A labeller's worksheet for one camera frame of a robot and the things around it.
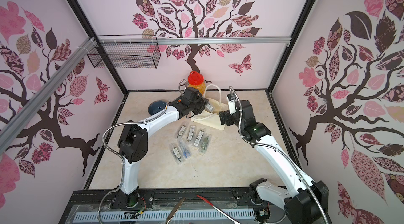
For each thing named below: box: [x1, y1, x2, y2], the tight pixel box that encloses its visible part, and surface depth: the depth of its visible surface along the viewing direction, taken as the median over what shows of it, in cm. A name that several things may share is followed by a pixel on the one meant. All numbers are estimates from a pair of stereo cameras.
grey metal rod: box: [165, 197, 187, 224], surface depth 71 cm
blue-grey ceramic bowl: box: [147, 99, 168, 116], surface depth 108 cm
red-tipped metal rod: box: [196, 194, 241, 224], surface depth 71 cm
